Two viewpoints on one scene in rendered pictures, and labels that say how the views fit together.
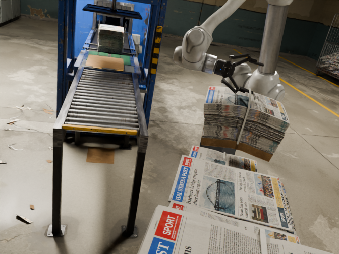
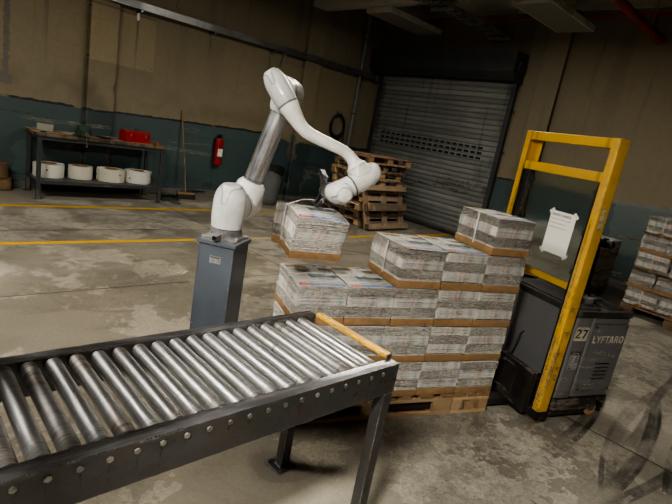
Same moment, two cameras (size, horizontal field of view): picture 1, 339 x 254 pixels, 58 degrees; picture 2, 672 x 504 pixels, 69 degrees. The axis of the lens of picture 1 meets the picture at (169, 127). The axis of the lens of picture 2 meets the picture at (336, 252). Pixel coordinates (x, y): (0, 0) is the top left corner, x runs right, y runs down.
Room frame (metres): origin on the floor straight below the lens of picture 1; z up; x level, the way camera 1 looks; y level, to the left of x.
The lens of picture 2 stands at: (2.72, 1.97, 1.61)
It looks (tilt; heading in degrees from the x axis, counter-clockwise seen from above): 14 degrees down; 238
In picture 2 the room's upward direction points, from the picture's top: 10 degrees clockwise
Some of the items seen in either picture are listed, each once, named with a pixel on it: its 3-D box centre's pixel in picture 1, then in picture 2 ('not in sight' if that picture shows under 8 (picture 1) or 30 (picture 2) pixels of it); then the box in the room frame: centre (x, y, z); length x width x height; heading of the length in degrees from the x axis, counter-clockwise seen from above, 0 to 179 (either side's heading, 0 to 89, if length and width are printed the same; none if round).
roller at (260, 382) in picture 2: (105, 102); (238, 364); (2.12, 0.51, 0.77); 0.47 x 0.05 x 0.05; 103
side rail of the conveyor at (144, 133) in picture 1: (137, 103); (171, 349); (2.30, 0.29, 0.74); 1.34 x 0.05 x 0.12; 13
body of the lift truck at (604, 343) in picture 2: not in sight; (553, 343); (-0.52, -0.06, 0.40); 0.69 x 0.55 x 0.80; 82
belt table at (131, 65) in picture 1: (108, 65); not in sight; (3.24, 0.77, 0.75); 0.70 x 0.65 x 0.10; 13
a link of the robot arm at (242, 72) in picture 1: (237, 79); (230, 205); (1.93, -0.37, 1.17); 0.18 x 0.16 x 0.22; 49
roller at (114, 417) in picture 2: (107, 82); (99, 395); (2.57, 0.61, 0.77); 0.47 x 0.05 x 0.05; 103
